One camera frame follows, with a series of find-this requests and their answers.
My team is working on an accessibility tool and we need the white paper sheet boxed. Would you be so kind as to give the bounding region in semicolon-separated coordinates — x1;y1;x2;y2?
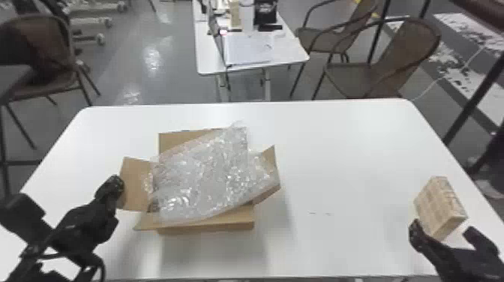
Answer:
223;31;277;66

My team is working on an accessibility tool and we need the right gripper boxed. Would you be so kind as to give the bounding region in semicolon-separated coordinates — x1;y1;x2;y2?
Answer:
408;218;504;282

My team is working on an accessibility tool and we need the clear bubble wrap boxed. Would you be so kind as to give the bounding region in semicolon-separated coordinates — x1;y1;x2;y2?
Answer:
142;123;278;224

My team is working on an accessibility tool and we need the cardboard box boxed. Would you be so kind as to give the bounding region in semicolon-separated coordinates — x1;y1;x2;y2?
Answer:
117;127;282;236

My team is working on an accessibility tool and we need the beige patterned box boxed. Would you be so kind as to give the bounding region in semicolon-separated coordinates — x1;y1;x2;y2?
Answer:
412;175;470;242

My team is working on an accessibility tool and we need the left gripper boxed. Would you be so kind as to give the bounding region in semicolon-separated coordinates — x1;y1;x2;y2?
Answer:
52;174;126;256

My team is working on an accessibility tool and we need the white side table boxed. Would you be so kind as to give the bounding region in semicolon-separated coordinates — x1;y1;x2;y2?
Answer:
192;0;311;103

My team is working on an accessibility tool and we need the black device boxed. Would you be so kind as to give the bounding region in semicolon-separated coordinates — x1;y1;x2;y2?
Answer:
253;0;284;33

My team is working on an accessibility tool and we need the brown chair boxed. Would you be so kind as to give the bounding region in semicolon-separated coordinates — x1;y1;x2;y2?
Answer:
0;13;102;198
289;0;380;99
312;16;443;101

